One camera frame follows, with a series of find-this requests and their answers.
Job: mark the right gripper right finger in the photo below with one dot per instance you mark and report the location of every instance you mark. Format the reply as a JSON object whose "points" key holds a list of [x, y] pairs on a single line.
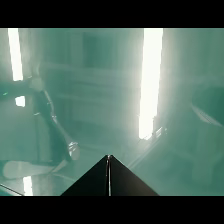
{"points": [[128, 185]]}

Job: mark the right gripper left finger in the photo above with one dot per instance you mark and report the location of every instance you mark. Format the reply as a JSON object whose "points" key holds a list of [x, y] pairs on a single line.
{"points": [[94, 184]]}

